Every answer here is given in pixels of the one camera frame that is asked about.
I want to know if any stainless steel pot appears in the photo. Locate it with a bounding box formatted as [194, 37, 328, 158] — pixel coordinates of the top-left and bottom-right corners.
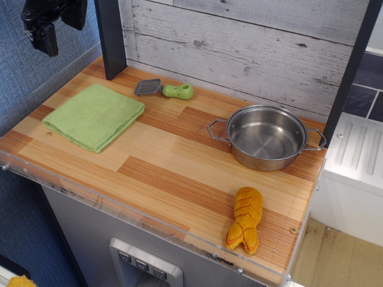
[207, 105, 327, 172]

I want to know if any white toy sink unit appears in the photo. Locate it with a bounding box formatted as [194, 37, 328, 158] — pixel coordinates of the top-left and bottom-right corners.
[310, 113, 382, 246]

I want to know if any dark grey left post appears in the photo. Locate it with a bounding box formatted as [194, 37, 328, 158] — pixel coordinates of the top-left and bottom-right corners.
[95, 0, 127, 80]

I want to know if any orange plush lobster tail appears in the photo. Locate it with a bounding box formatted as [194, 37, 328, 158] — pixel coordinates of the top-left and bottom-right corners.
[225, 187, 263, 255]

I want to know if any grey spatula with green handle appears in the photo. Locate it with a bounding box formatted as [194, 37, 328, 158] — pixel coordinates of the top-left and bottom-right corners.
[135, 79, 194, 100]

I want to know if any yellow plush toy on floor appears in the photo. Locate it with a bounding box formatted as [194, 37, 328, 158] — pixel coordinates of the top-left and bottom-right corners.
[7, 276, 37, 287]

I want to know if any dark grey right post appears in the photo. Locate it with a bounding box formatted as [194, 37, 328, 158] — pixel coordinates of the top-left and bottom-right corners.
[323, 0, 382, 148]

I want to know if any dark grey post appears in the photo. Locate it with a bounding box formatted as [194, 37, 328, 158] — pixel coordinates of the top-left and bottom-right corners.
[323, 0, 382, 148]
[95, 0, 127, 80]

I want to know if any folded green cloth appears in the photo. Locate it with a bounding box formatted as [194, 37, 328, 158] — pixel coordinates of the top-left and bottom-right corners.
[42, 84, 145, 153]

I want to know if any silver dispenser button panel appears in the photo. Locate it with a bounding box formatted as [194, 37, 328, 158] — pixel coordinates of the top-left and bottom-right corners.
[110, 237, 184, 286]

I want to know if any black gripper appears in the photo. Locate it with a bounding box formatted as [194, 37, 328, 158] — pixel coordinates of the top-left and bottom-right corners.
[21, 0, 87, 57]

